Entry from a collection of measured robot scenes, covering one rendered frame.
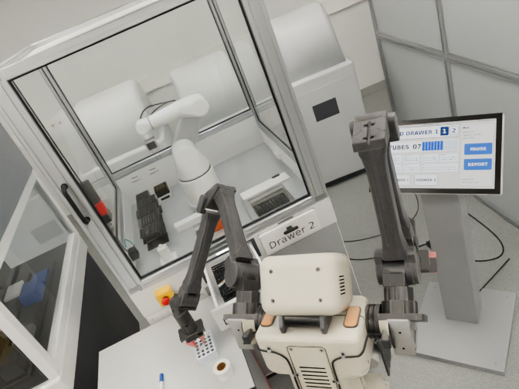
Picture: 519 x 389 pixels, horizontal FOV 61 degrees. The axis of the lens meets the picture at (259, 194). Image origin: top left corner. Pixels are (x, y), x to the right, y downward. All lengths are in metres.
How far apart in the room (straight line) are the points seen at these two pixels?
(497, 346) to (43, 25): 4.59
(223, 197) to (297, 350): 0.61
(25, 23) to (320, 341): 4.50
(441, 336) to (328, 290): 1.57
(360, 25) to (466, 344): 3.77
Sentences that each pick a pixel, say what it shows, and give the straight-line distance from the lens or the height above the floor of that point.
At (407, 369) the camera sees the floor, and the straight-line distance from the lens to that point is 2.55.
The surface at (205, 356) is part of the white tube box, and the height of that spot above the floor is 0.80.
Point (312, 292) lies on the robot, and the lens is 1.09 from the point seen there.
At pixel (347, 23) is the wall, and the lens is 5.33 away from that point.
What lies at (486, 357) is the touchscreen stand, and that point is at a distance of 2.52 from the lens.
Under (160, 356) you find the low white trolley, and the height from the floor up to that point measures 0.76.
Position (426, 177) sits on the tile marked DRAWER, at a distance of 1.95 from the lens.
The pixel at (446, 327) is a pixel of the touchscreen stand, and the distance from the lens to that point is 2.63.
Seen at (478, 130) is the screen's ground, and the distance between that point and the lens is 1.93.
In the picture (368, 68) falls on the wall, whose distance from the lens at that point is 5.52.
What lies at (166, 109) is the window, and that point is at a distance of 1.78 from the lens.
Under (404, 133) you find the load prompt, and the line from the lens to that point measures 2.00.
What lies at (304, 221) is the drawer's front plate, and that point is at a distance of 2.09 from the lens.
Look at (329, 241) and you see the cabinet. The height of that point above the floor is 0.71.
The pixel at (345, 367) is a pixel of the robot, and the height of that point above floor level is 1.15.
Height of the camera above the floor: 2.08
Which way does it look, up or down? 29 degrees down
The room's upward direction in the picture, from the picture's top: 23 degrees counter-clockwise
